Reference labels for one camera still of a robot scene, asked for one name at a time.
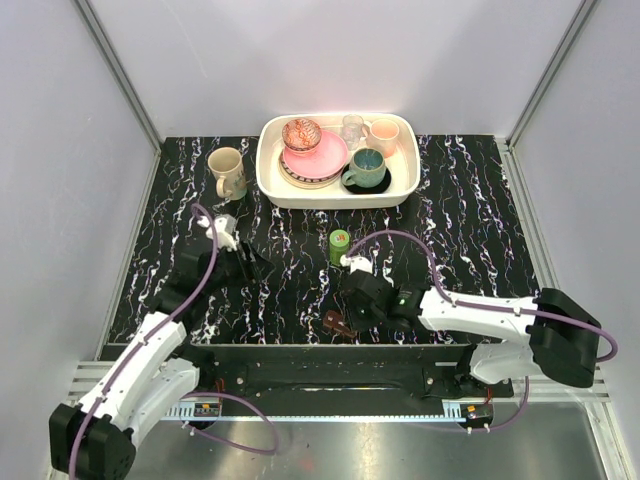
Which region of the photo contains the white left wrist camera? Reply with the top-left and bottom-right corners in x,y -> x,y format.
197,214 -> 239,252

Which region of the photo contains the white slotted cable duct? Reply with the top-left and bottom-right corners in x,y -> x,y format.
161,400 -> 466,423

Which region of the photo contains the beige floral mug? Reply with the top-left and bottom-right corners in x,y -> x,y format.
207,147 -> 247,201

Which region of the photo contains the brown pill organizer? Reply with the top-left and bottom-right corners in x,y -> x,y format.
322,310 -> 357,339

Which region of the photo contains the striped rim plate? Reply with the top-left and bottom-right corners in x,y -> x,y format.
278,153 -> 339,190

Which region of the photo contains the black saucer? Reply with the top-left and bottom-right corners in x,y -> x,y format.
340,166 -> 391,195

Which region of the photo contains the peach pink mug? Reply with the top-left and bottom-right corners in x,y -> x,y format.
366,119 -> 400,158

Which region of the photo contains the green pill bottle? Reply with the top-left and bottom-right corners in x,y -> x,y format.
328,229 -> 350,266

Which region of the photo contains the white rectangular basin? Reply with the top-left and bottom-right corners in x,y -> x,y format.
255,112 -> 421,210

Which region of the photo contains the pink plate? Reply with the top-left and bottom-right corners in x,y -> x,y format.
283,130 -> 349,180

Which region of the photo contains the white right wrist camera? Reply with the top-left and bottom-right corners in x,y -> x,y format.
339,255 -> 373,274

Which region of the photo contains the left aluminium frame post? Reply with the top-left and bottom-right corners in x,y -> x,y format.
71,0 -> 163,152

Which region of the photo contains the right aluminium frame post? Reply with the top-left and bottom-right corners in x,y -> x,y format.
505,0 -> 600,150

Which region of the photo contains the aluminium frame post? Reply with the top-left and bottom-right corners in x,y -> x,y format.
71,0 -> 163,152
505,0 -> 600,150

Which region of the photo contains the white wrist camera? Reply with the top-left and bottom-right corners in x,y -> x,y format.
339,255 -> 373,274
197,214 -> 239,252

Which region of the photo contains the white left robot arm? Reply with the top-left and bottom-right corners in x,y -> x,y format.
49,241 -> 274,479

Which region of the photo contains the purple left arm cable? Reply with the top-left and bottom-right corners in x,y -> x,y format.
69,202 -> 279,476

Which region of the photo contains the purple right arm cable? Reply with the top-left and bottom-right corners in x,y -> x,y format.
346,229 -> 619,434

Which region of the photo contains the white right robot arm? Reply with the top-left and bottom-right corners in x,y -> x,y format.
342,270 -> 601,397

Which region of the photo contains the clear glass cup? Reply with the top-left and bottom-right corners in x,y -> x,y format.
340,114 -> 370,151

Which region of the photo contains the right orange power connector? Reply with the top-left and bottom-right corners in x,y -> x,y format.
462,403 -> 494,422

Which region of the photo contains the teal green mug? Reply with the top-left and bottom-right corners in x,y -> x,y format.
341,148 -> 387,188

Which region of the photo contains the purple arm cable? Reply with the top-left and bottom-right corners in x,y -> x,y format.
69,202 -> 279,476
346,229 -> 619,434

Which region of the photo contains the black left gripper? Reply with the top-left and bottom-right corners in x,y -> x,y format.
204,239 -> 275,295

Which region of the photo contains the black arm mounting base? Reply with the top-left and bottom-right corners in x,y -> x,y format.
184,344 -> 514,400

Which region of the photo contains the red patterned glass bowl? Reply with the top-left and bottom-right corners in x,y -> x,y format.
281,118 -> 322,155

